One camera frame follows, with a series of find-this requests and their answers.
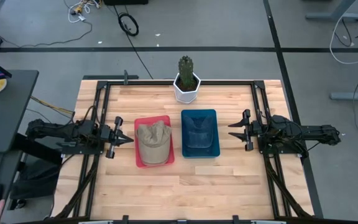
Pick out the white floor cable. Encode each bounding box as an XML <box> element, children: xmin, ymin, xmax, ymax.
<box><xmin>329</xmin><ymin>6</ymin><xmax>358</xmax><ymax>65</ymax></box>

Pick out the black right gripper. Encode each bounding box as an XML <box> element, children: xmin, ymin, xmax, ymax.
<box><xmin>227</xmin><ymin>108</ymin><xmax>262</xmax><ymax>152</ymax></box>

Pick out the long black floor cable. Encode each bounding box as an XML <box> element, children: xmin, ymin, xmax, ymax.
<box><xmin>112</xmin><ymin>4</ymin><xmax>154</xmax><ymax>80</ymax></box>

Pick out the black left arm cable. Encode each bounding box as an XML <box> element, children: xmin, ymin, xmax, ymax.
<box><xmin>81</xmin><ymin>105</ymin><xmax>99</xmax><ymax>127</ymax></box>

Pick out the tan cotton cap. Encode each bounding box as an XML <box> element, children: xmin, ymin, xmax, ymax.
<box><xmin>136</xmin><ymin>119</ymin><xmax>172</xmax><ymax>166</ymax></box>

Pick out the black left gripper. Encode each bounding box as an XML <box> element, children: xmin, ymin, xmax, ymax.
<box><xmin>99</xmin><ymin>116</ymin><xmax>134</xmax><ymax>159</ymax></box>

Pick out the black office desk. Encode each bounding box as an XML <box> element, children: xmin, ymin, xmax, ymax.
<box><xmin>0</xmin><ymin>69</ymin><xmax>63</xmax><ymax>203</ymax></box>

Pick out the teal blue plastic bin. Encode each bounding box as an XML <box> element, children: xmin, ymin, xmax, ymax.
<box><xmin>180</xmin><ymin>108</ymin><xmax>221</xmax><ymax>159</ymax></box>

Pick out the black floor box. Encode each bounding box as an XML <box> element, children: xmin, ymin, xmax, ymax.
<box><xmin>103</xmin><ymin>0</ymin><xmax>149</xmax><ymax>6</ymax></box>

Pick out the black coiled cable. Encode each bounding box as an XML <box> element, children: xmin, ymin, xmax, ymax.
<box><xmin>117</xmin><ymin>12</ymin><xmax>140</xmax><ymax>37</ymax></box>

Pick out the white cable bundle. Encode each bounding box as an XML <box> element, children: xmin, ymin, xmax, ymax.
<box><xmin>63</xmin><ymin>0</ymin><xmax>101</xmax><ymax>24</ymax></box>

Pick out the blue denim cap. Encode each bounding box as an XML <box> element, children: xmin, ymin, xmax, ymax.
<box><xmin>186</xmin><ymin>115</ymin><xmax>214</xmax><ymax>149</ymax></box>

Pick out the black aluminium table frame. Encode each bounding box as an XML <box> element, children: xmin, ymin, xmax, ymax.
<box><xmin>53</xmin><ymin>79</ymin><xmax>315</xmax><ymax>224</ymax></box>

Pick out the pinkish red plastic bin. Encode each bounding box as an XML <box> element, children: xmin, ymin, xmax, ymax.
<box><xmin>134</xmin><ymin>114</ymin><xmax>176</xmax><ymax>169</ymax></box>

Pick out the black bag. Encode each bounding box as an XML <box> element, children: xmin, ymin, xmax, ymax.
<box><xmin>9</xmin><ymin>158</ymin><xmax>62</xmax><ymax>200</ymax></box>

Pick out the yellow floor cable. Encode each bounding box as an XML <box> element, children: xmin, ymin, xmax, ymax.
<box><xmin>29</xmin><ymin>95</ymin><xmax>75</xmax><ymax>115</ymax></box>

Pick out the green cactus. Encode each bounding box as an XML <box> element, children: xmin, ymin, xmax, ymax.
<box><xmin>178</xmin><ymin>55</ymin><xmax>195</xmax><ymax>88</ymax></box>

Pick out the white hexagonal plant pot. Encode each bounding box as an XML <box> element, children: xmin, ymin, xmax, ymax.
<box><xmin>173</xmin><ymin>72</ymin><xmax>202</xmax><ymax>105</ymax></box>

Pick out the grey desk foot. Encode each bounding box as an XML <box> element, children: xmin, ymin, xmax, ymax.
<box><xmin>329</xmin><ymin>83</ymin><xmax>358</xmax><ymax>102</ymax></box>
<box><xmin>305</xmin><ymin>0</ymin><xmax>358</xmax><ymax>22</ymax></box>

